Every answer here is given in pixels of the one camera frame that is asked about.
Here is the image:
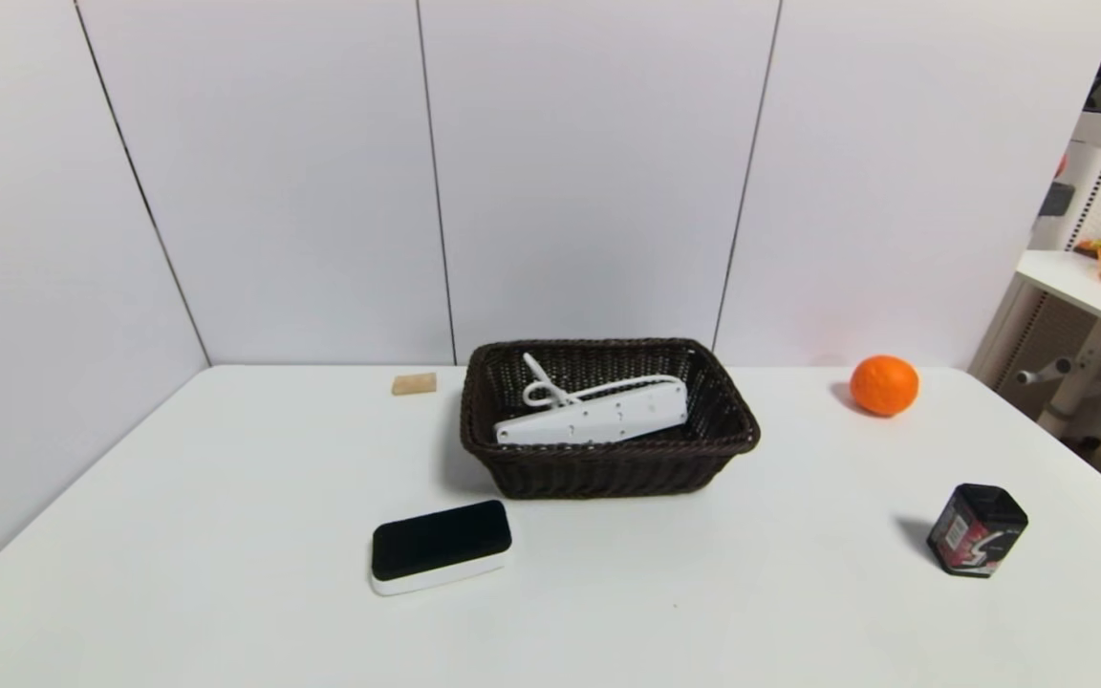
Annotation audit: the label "orange fruit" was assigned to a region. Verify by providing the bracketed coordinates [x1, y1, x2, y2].
[850, 355, 921, 418]

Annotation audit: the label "white side table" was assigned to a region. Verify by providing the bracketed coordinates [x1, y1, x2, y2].
[1016, 249, 1101, 441]

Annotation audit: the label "black tin can red label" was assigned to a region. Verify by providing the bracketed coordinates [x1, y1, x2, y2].
[927, 484, 1030, 579]

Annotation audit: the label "white power strip with cable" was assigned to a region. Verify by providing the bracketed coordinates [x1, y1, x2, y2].
[494, 353, 690, 447]

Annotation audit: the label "black and white board eraser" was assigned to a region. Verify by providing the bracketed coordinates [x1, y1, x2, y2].
[370, 499, 514, 598]

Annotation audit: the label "dark brown wicker basket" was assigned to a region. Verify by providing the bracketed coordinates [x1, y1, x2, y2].
[460, 337, 762, 501]

